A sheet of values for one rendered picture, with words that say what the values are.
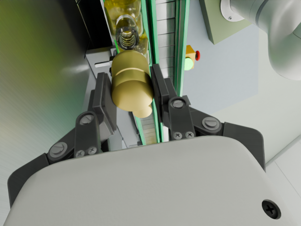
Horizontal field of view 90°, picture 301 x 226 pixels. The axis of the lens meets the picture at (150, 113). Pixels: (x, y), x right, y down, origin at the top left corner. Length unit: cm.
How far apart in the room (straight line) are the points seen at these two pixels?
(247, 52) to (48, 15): 99
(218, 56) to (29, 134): 95
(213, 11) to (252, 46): 39
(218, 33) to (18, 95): 79
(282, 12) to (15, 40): 61
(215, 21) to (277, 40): 31
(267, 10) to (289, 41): 13
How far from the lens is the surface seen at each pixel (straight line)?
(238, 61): 111
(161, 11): 48
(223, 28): 86
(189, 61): 61
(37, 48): 26
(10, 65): 21
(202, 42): 92
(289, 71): 56
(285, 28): 62
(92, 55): 52
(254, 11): 68
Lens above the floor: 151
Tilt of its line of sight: 41 degrees down
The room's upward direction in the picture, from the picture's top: 169 degrees clockwise
